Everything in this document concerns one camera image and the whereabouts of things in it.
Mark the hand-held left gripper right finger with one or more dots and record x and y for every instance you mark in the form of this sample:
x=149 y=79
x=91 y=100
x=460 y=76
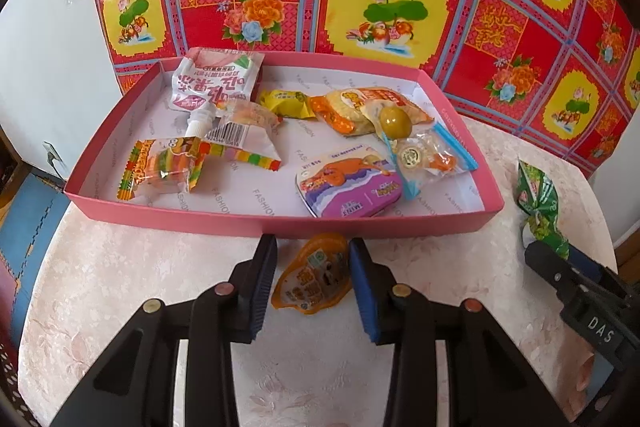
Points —
x=362 y=294

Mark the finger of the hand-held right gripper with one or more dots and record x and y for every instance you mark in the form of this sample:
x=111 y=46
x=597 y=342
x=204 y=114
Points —
x=587 y=263
x=550 y=264

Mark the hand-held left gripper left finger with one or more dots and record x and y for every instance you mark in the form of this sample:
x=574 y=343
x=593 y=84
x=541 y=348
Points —
x=260 y=289

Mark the orange jelly cup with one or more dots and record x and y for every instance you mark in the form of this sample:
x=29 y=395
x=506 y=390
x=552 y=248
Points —
x=310 y=277

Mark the green candy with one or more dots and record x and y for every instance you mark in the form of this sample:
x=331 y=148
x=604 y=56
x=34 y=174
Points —
x=537 y=197

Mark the pink cardboard box tray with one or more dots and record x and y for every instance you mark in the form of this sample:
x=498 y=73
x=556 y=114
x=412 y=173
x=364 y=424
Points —
x=280 y=207

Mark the clear packet with blue edge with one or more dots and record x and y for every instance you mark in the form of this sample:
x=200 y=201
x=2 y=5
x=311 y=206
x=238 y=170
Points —
x=415 y=157

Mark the burger gummy candy packet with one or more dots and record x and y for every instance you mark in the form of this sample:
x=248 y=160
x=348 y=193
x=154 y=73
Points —
x=160 y=167

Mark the clear packet with striped edge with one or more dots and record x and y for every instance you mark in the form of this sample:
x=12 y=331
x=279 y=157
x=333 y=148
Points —
x=245 y=122

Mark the clear packet with olive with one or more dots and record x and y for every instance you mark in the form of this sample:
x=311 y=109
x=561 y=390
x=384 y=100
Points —
x=395 y=122

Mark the small yellow snack packet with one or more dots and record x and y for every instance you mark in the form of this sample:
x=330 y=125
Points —
x=285 y=103

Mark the orange noodle snack packet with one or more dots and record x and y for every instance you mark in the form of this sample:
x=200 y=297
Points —
x=345 y=107

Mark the white pink spout pouch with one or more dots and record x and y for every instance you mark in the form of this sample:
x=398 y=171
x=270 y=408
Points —
x=215 y=82

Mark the blue foam floor mat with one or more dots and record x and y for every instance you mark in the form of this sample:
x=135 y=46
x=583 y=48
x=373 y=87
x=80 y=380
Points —
x=30 y=227

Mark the brown wooden furniture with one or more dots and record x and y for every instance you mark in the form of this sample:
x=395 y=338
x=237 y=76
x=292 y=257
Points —
x=9 y=172

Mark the wall power outlet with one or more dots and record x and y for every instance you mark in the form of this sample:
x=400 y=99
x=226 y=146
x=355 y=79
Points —
x=52 y=155

